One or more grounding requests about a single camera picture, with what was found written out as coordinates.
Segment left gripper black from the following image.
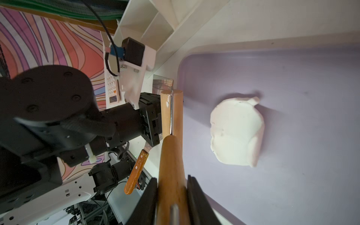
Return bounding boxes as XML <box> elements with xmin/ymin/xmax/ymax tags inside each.
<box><xmin>139</xmin><ymin>92</ymin><xmax>162</xmax><ymax>147</ymax></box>

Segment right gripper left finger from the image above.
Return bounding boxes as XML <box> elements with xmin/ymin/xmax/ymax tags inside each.
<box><xmin>126</xmin><ymin>178</ymin><xmax>158</xmax><ymax>225</ymax></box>

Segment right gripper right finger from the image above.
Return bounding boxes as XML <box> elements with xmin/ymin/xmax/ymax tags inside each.
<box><xmin>187</xmin><ymin>175</ymin><xmax>221</xmax><ymax>225</ymax></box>

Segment wooden dough roller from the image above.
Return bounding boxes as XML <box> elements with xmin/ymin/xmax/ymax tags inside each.
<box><xmin>156</xmin><ymin>90</ymin><xmax>191</xmax><ymax>225</ymax></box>

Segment white dough piece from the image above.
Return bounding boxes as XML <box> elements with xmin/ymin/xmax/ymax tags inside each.
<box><xmin>210</xmin><ymin>97</ymin><xmax>265</xmax><ymax>167</ymax></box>

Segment purple cutting board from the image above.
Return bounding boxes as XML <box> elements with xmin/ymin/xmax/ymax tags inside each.
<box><xmin>178</xmin><ymin>46</ymin><xmax>360</xmax><ymax>225</ymax></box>

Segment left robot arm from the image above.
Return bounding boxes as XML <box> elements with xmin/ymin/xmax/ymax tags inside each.
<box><xmin>1</xmin><ymin>65</ymin><xmax>161</xmax><ymax>225</ymax></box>

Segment white calculator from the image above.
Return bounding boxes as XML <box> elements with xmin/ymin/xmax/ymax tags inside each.
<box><xmin>105</xmin><ymin>68</ymin><xmax>121</xmax><ymax>106</ymax></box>

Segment white board rack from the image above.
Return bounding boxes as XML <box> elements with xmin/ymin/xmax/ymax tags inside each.
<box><xmin>113</xmin><ymin>1</ymin><xmax>228</xmax><ymax>76</ymax></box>

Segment dark green cutting board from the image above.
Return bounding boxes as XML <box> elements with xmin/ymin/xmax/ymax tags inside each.
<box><xmin>1</xmin><ymin>0</ymin><xmax>129</xmax><ymax>20</ymax></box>

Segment metal scraper wooden handle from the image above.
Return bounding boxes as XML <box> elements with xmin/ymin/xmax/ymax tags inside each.
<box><xmin>124</xmin><ymin>75</ymin><xmax>174</xmax><ymax>195</ymax></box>

